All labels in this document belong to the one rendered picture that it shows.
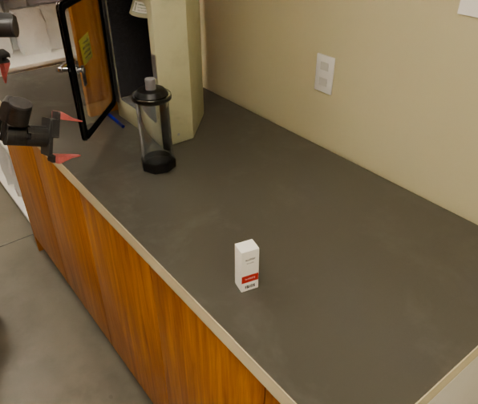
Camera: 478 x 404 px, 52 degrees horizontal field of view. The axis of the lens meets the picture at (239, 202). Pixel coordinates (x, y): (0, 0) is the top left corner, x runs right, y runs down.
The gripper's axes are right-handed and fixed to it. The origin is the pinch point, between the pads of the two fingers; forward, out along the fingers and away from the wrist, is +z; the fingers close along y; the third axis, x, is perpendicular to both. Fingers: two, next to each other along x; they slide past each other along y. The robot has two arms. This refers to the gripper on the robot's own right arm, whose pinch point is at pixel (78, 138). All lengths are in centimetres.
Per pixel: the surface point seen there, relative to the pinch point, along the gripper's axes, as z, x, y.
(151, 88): 12.4, -17.5, 15.9
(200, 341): 10, -52, -41
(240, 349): 2, -75, -31
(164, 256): 3.2, -44.7, -21.9
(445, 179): 68, -75, 1
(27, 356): 7, 57, -97
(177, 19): 22.3, -11.6, 36.1
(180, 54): 25.7, -9.2, 27.0
